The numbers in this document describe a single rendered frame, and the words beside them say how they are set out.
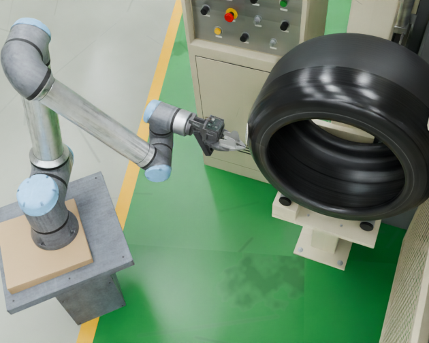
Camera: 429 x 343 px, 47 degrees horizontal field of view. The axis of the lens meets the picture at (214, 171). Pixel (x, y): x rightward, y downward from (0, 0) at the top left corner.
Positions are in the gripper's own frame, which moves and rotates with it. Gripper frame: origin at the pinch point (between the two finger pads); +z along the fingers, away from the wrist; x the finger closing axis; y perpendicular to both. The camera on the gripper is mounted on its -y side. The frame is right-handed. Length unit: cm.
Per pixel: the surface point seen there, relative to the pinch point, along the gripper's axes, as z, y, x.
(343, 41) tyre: 21, 49, 9
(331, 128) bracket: 26.6, -3.0, 24.9
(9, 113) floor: -182, -124, 53
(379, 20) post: 29, 45, 27
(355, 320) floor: 68, -93, -3
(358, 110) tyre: 31, 46, -12
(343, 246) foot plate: 53, -94, 33
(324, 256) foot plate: 46, -95, 24
